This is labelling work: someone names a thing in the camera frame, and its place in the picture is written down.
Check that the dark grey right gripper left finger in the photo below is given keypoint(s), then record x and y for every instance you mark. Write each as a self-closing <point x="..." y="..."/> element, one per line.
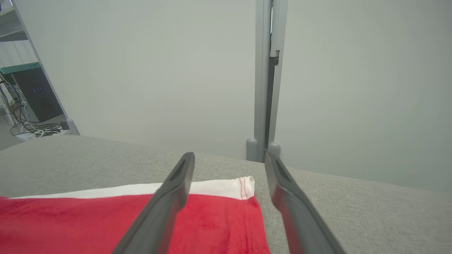
<point x="159" y="218"/>

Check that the red garment with white band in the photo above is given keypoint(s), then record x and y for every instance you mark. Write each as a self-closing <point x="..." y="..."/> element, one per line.
<point x="219" y="225"/>

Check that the black power adapter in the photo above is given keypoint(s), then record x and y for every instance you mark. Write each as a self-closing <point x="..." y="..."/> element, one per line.
<point x="64" y="126"/>

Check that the grey metal shelf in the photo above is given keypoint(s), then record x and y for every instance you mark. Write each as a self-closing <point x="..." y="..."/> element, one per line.
<point x="10" y="33"/>

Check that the grey slanted partition frame post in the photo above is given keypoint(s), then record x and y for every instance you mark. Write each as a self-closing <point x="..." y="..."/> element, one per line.
<point x="73" y="128"/>

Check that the grey partition joint post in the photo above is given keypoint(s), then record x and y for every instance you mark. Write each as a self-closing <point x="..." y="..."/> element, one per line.
<point x="263" y="70"/>

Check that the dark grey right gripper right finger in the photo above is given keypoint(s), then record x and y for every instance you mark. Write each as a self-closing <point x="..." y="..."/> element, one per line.
<point x="300" y="222"/>

